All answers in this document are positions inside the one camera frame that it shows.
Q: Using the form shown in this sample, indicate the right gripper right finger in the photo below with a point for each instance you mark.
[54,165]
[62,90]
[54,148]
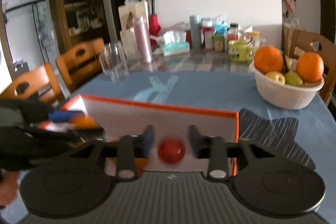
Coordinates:
[216,150]

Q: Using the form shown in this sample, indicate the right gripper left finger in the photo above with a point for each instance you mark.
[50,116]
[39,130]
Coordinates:
[127,149]

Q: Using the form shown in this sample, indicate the red tomato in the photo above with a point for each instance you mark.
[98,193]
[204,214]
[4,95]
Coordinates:
[171,150]

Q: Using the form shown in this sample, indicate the small orange mandarin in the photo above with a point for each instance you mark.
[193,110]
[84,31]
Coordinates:
[83,121]

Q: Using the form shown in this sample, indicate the person's left hand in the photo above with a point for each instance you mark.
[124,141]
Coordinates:
[9,187]

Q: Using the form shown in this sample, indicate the orange cardboard box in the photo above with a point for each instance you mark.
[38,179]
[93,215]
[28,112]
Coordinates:
[124,117]

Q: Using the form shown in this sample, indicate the wooden chair near left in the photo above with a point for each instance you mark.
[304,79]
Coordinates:
[39,84]

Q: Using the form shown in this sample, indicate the wooden chair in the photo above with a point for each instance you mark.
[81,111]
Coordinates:
[81,63]
[39,84]
[303,41]

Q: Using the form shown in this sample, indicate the white fruit bowl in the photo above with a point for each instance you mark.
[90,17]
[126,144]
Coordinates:
[282,95]

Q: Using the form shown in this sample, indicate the clear glass jar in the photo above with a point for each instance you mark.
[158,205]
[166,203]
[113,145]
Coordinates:
[113,62]

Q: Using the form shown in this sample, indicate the yellow apple in bowl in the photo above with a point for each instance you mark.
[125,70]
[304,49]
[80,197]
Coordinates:
[276,76]

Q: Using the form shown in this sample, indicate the wooden chair far left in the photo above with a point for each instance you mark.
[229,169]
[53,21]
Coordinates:
[81,63]

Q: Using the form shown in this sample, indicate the green yellow mug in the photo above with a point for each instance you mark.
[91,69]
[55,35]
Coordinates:
[240,51]

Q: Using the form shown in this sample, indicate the left orange in bowl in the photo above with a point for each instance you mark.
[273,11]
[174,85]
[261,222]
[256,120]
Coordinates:
[268,59]

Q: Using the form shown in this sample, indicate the orange in bowl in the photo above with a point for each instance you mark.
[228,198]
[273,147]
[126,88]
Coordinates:
[268,59]
[310,67]

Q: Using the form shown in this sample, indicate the green pear in bowl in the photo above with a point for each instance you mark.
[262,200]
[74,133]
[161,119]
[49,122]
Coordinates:
[294,79]

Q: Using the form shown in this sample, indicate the tissue box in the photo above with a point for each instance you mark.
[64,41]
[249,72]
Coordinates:
[173,43]

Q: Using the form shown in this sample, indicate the pink thermos bottle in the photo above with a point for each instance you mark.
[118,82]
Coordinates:
[143,39]

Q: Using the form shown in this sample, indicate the red folded umbrella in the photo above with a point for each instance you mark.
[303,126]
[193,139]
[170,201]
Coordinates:
[154,27]

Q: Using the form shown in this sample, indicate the right orange in bowl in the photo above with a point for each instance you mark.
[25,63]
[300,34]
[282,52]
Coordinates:
[310,67]

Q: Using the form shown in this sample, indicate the grey tall cup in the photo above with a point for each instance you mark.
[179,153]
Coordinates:
[195,29]

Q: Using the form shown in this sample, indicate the wooden chair far right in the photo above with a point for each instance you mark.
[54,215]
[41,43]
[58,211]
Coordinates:
[303,41]

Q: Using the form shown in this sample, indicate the paper shopping bag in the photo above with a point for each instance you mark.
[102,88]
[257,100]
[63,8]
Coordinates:
[127,13]

